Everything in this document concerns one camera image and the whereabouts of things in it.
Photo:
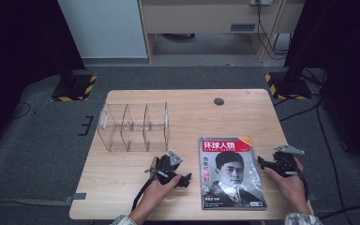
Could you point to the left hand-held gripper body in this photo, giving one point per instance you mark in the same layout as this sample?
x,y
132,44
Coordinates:
x,y
165,167

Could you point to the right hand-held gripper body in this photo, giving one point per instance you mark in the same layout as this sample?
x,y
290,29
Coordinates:
x,y
284,164

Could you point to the magazine with portrait cover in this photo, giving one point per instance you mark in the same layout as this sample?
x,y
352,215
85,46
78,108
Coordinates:
x,y
231,175

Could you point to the clear acrylic file rack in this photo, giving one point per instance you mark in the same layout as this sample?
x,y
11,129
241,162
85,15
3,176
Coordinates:
x,y
166,125

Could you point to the person's left hand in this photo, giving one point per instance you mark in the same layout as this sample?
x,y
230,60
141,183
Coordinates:
x,y
156,193

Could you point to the person's right hand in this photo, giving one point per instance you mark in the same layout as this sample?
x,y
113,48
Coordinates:
x,y
293,190

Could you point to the grey tape strip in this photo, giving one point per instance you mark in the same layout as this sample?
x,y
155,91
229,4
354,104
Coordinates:
x,y
78,196
312,197

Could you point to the striped-edge black stand base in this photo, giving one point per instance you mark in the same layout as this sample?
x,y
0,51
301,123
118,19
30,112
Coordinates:
x,y
289,87
75,87

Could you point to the dark curtain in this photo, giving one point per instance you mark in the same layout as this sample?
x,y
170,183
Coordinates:
x,y
18,47
347,62

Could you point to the grey rectangular label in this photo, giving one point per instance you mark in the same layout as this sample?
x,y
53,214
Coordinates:
x,y
242,27

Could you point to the white cabinet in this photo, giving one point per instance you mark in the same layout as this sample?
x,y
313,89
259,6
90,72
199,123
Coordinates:
x,y
106,28

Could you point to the light wooden desk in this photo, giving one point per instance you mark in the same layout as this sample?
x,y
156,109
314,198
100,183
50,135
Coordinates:
x,y
200,18

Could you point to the white power strip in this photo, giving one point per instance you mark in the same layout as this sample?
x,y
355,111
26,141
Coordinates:
x,y
261,2

